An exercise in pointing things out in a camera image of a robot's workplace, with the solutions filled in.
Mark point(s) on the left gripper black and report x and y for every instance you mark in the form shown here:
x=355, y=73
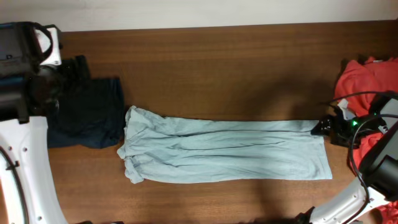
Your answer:
x=79, y=68

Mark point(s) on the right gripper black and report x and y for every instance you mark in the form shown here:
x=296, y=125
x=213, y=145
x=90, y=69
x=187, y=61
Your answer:
x=339, y=122

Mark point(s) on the light blue grey t-shirt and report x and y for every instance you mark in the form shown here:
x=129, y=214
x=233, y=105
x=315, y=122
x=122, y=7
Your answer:
x=190, y=151

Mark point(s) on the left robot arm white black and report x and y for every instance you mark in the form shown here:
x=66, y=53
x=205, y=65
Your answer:
x=26, y=177

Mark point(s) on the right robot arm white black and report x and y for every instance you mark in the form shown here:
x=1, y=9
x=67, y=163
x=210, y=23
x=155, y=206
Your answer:
x=376, y=175

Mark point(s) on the red t-shirt white print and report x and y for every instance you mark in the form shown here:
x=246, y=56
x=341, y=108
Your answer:
x=368, y=76

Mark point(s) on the folded dark navy garment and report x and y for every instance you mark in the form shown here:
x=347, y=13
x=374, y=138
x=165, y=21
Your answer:
x=92, y=117

